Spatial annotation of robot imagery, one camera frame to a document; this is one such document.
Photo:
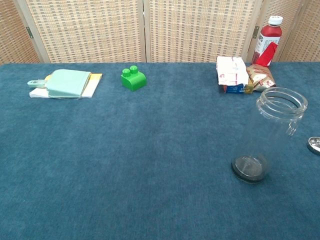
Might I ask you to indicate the clear glass jar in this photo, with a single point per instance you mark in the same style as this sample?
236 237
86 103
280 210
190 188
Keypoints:
281 117

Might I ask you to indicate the blue velvet tablecloth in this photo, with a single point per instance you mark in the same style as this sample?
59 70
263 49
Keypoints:
150 150

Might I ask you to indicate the green toy block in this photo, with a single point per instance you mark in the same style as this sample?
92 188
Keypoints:
133 81

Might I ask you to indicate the white yellow notepad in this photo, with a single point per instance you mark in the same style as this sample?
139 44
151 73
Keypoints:
93 85

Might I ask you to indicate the blue yellow carton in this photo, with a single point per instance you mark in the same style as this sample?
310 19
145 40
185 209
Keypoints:
235 89

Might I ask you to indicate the woven folding screen panel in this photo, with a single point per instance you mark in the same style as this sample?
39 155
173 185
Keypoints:
307 37
288 8
200 30
85 30
12 30

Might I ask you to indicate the mint green pouch with clip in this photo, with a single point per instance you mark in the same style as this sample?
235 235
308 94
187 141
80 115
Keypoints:
67 82

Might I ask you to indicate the brown red snack package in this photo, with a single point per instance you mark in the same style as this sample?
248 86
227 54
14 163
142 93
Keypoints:
261 76

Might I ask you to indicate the metal screen hinge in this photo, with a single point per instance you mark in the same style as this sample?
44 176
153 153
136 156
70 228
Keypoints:
256 31
29 32

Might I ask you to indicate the red drink bottle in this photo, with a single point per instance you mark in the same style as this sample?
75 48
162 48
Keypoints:
269 35

